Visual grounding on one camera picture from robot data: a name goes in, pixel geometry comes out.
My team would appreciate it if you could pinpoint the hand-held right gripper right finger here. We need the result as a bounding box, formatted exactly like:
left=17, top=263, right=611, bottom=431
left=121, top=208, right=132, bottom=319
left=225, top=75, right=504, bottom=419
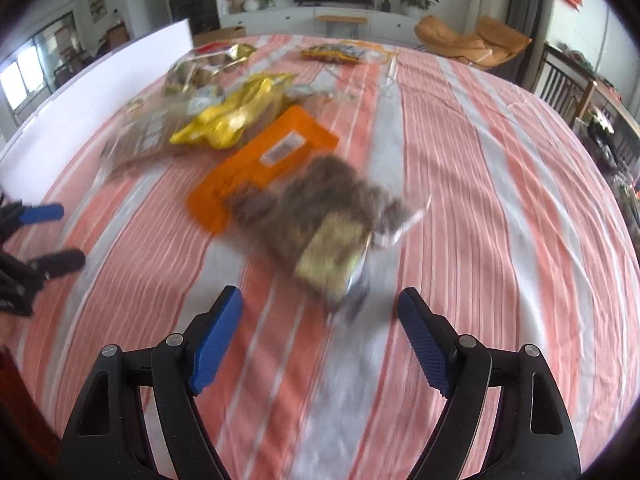
left=398, top=287, right=583, bottom=480

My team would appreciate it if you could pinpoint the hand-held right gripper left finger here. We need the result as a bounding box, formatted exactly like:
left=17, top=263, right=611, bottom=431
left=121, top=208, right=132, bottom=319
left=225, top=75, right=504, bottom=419
left=57, top=285, right=244, bottom=480

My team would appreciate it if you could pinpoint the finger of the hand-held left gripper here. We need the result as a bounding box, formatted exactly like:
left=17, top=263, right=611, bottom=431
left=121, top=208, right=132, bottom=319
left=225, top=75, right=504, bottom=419
left=0, top=247, right=87, bottom=317
left=0, top=200, right=66, bottom=241

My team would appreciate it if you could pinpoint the orange packet of brown snacks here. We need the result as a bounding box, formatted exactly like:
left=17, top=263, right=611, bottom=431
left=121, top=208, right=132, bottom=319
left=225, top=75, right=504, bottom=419
left=186, top=105, right=426, bottom=311

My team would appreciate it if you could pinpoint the clear packet of brown crackers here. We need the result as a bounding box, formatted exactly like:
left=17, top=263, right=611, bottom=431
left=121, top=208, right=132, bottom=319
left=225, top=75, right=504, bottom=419
left=100, top=105, right=201, bottom=176

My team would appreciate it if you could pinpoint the white foam board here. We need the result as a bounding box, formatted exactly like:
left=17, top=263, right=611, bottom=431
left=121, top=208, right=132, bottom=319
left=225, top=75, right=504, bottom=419
left=0, top=18, right=195, bottom=206

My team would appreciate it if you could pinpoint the orange striped tablecloth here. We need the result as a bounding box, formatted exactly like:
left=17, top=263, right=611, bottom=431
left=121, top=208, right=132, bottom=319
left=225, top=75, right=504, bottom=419
left=0, top=34, right=632, bottom=480

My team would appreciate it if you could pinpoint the small white label packet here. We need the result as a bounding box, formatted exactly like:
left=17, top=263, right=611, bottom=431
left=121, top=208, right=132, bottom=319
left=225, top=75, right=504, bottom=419
left=184, top=87, right=226, bottom=117

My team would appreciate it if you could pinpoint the clear packet of nuts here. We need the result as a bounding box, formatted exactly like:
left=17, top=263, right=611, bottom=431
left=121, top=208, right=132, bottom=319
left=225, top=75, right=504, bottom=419
left=165, top=57, right=226, bottom=96

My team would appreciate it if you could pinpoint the yellow snack bag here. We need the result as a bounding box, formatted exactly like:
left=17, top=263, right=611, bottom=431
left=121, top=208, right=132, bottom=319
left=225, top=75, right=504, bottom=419
left=170, top=72, right=298, bottom=150

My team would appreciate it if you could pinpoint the gold snack packet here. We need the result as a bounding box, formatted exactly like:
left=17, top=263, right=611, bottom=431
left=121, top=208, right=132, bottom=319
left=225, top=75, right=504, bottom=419
left=192, top=42, right=257, bottom=68

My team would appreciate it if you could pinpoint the cardboard box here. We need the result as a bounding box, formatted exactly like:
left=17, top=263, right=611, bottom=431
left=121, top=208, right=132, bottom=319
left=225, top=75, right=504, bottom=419
left=192, top=26, right=247, bottom=47

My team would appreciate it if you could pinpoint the cluttered wooden side table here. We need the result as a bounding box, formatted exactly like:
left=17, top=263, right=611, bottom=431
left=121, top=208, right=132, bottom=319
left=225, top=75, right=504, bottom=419
left=575, top=80, right=640, bottom=201

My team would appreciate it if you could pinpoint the dark wooden chair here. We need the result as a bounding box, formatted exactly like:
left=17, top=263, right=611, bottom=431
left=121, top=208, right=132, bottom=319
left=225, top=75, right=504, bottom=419
left=532, top=42, right=598, bottom=116

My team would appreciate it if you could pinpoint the yellow clear snack packet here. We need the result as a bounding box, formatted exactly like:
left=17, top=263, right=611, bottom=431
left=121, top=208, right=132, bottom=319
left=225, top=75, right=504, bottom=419
left=300, top=40, right=398, bottom=66

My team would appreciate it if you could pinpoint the orange lounge chair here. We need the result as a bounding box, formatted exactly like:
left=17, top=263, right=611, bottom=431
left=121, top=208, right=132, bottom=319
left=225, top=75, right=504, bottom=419
left=414, top=14, right=533, bottom=71

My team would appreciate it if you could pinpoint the white television cabinet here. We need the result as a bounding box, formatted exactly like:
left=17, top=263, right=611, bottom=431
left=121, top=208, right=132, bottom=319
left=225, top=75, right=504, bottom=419
left=220, top=6, right=451, bottom=47

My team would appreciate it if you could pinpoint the small wooden bench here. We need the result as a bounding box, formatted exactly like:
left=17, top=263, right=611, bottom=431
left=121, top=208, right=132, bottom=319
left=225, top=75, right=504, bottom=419
left=315, top=14, right=368, bottom=40

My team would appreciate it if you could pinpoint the grey curtain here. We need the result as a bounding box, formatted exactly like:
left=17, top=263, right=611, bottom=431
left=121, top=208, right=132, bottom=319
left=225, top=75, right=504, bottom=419
left=467, top=0, right=556, bottom=81

